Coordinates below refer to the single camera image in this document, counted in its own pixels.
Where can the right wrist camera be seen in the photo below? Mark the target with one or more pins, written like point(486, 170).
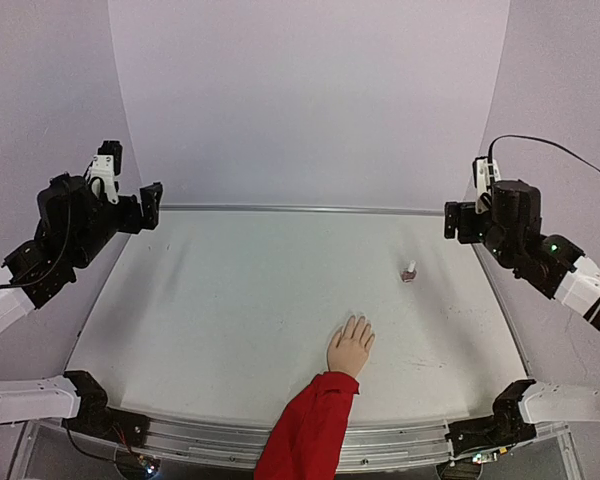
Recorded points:
point(486, 174)

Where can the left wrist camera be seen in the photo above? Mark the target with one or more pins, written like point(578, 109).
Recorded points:
point(102, 173)

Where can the mannequin hand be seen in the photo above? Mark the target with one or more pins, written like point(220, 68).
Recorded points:
point(350, 347)

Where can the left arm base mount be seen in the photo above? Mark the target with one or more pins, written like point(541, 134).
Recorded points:
point(95, 418)

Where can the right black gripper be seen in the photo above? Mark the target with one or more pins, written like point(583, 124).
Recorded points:
point(452, 220)

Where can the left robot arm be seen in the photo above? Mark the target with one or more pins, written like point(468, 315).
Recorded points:
point(28, 281)

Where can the red sleeve forearm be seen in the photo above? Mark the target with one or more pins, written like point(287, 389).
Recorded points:
point(306, 441)

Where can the aluminium table frame rail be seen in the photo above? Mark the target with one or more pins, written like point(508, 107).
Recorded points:
point(307, 323)

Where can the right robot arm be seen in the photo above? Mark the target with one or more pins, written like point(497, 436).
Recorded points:
point(560, 271)

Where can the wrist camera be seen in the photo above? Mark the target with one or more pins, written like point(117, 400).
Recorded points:
point(102, 173)
point(486, 174)

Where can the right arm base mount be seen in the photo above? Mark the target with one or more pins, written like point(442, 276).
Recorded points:
point(504, 427)

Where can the glitter nail polish bottle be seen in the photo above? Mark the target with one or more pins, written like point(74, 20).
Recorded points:
point(408, 276)

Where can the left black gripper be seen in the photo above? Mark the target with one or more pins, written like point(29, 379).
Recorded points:
point(135, 222)

